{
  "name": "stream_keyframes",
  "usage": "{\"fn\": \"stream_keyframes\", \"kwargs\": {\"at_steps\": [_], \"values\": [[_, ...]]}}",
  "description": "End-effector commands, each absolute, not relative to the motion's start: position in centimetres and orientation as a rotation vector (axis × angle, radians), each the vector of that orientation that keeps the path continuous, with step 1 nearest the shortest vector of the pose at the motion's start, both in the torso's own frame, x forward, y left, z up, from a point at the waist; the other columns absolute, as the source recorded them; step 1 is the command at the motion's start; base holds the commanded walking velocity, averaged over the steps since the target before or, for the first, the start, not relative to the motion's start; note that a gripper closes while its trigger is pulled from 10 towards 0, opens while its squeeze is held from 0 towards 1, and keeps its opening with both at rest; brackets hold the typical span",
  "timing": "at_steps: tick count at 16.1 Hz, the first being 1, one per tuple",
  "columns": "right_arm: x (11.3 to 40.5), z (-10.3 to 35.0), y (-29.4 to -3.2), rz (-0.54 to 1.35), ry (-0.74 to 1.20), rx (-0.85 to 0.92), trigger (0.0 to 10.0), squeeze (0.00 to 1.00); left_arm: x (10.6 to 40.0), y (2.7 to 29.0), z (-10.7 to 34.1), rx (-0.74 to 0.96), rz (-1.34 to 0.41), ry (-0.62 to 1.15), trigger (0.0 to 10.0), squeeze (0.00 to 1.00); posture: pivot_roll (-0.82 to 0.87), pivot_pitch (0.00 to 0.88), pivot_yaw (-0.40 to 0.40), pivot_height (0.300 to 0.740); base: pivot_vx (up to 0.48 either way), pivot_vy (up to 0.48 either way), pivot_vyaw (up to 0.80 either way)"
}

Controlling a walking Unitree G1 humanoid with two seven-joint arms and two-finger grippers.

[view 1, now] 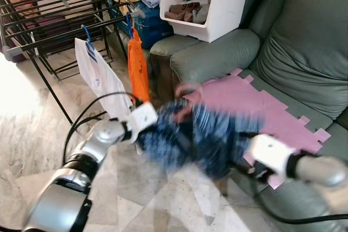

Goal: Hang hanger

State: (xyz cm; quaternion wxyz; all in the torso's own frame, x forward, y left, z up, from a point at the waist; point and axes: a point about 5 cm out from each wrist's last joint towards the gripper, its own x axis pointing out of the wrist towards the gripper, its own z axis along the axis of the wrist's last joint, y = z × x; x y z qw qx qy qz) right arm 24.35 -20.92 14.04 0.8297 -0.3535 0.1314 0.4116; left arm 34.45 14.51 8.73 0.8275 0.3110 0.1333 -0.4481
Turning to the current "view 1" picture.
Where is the blue hanger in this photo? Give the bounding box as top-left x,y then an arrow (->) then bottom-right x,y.
80,24 -> 97,63
125,12 -> 134,40

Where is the blue plaid garment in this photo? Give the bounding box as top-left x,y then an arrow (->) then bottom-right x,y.
137,99 -> 264,181

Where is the pink hanger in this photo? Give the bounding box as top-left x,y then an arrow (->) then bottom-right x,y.
173,83 -> 203,124

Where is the orange shirt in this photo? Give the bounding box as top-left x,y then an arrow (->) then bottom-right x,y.
127,27 -> 151,105

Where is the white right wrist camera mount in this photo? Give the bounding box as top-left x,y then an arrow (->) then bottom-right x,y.
247,133 -> 299,181

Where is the black drying rack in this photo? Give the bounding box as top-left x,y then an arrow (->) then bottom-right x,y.
0,0 -> 147,125

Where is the pink sheet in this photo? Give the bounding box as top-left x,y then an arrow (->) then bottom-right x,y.
184,68 -> 331,190

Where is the folded clothes pile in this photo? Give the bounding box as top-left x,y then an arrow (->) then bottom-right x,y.
164,0 -> 214,24

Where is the large white storage bin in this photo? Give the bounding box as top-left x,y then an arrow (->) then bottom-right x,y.
159,0 -> 251,43

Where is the dark green sofa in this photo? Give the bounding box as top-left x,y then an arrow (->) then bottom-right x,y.
148,0 -> 348,232

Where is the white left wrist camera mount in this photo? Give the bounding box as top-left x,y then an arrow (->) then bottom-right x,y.
128,102 -> 159,145

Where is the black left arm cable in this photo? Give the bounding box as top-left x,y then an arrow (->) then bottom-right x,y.
63,91 -> 142,165

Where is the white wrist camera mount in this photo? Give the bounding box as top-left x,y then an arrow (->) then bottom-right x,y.
128,102 -> 159,145
247,133 -> 299,181

